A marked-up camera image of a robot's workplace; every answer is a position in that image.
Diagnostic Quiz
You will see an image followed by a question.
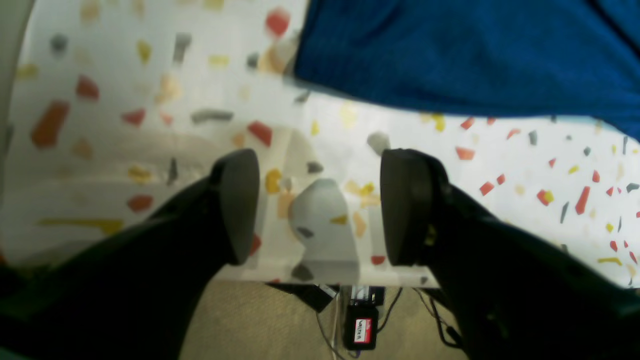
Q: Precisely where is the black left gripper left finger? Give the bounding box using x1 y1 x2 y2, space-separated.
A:
1 149 260 360

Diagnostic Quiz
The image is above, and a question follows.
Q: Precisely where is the blue t-shirt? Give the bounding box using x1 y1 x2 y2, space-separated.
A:
294 0 640 139

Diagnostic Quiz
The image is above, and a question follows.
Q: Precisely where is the terrazzo patterned tablecloth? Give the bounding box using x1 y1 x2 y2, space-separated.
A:
1 0 639 288

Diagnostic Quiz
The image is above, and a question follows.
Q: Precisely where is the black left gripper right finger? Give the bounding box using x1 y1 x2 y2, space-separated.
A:
380 149 640 360

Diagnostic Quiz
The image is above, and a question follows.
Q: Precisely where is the black box with name sticker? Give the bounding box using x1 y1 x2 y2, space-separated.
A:
342 306 379 351

